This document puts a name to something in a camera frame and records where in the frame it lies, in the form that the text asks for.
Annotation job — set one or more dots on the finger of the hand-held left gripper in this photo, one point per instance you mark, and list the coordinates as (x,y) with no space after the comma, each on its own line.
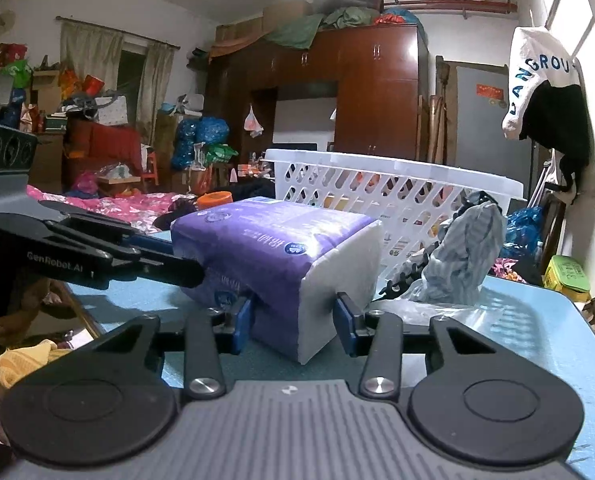
(177,272)
(153,246)

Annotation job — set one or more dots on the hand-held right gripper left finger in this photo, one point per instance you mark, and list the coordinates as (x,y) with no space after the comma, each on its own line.
(241,327)

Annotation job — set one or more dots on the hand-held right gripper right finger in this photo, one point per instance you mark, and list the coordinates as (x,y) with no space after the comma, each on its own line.
(346,327)

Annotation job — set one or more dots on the purple tissue pack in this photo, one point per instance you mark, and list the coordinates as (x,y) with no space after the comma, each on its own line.
(277,250)

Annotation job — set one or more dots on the person's left hand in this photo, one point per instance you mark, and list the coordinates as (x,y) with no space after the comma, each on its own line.
(27,310)

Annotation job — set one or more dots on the pink floral blanket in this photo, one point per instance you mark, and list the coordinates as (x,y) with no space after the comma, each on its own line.
(122,207)

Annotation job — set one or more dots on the orange lid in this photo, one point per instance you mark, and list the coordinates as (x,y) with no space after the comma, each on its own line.
(212,201)

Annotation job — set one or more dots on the clear plastic bag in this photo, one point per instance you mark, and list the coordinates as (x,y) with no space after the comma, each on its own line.
(427,311)

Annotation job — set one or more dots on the yellow cloth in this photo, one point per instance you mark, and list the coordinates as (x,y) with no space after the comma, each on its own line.
(22,360)

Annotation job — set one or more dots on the black cloth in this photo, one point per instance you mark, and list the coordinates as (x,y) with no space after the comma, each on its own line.
(250,191)

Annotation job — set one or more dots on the red cloth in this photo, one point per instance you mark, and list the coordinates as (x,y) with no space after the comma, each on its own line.
(107,142)

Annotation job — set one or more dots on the large blue plastic bag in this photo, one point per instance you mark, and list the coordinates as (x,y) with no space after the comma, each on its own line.
(202,132)

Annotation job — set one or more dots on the blue striped cloth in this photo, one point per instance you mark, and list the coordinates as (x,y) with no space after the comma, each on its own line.
(462,252)

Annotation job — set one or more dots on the white hanging plastic bag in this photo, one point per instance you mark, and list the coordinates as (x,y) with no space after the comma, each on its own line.
(253,121)

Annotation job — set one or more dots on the beige curtain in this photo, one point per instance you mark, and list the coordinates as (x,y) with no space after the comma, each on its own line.
(90,55)
(155,85)

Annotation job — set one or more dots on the white plastic basket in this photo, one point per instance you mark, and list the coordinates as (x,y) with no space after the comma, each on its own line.
(327,165)

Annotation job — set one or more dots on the red gift bag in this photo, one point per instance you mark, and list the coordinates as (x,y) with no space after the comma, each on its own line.
(92,85)

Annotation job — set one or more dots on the colourful floral cloth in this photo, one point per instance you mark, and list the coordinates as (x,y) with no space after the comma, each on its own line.
(510,266)

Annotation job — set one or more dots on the curtain rod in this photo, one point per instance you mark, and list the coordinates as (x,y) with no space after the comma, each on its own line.
(117,32)

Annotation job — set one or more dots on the green box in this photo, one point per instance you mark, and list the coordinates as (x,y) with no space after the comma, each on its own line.
(567,272)

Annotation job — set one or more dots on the brown wooden wardrobe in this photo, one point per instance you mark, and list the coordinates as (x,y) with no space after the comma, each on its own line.
(377,100)

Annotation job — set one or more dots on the wooden sticks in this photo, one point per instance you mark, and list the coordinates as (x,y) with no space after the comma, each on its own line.
(438,110)

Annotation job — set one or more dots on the grey door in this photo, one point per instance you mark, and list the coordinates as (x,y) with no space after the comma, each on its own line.
(477,130)

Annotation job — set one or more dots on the green cloth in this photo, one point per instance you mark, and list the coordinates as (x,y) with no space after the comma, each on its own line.
(297,32)

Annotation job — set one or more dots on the cardboard boxes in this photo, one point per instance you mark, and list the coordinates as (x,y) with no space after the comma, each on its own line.
(282,12)

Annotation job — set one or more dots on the red door label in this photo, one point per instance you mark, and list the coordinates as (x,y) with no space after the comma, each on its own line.
(489,91)

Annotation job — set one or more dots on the white and black hanging jacket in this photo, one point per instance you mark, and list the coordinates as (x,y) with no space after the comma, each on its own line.
(542,60)

